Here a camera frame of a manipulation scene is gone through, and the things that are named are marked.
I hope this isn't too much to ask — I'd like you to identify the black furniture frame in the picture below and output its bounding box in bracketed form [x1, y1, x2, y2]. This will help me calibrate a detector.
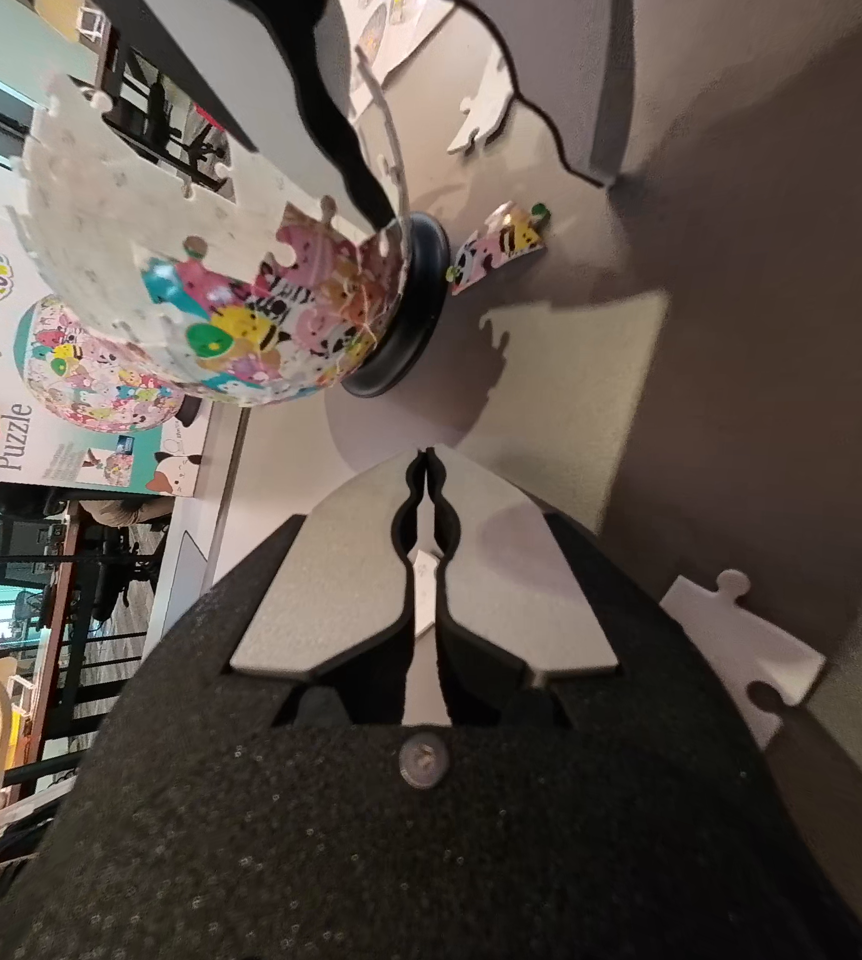
[0, 510, 177, 796]

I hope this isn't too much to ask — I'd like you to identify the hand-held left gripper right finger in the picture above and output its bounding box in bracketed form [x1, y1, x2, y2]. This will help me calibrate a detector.
[431, 447, 621, 724]

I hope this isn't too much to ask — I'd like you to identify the black ball stand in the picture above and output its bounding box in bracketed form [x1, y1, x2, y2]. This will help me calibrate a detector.
[341, 210, 451, 399]

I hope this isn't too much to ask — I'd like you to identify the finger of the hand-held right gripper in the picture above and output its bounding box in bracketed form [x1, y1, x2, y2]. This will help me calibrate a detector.
[139, 0, 405, 241]
[458, 0, 636, 190]

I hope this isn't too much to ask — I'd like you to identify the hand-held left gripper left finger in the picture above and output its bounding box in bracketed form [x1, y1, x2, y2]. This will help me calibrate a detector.
[232, 447, 429, 724]

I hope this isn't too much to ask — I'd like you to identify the puzzle instruction leaflet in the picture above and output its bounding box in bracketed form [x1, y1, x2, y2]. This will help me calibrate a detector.
[349, 0, 454, 69]

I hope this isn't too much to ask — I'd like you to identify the colourful puzzle piece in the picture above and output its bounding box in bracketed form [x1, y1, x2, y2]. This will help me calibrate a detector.
[445, 201, 552, 298]

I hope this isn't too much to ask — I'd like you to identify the white puzzle piece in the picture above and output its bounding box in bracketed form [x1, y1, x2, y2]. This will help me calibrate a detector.
[446, 83, 516, 157]
[406, 495, 447, 643]
[659, 569, 828, 751]

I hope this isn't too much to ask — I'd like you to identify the colourful puzzle ball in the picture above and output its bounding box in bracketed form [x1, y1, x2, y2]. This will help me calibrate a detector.
[11, 75, 409, 409]

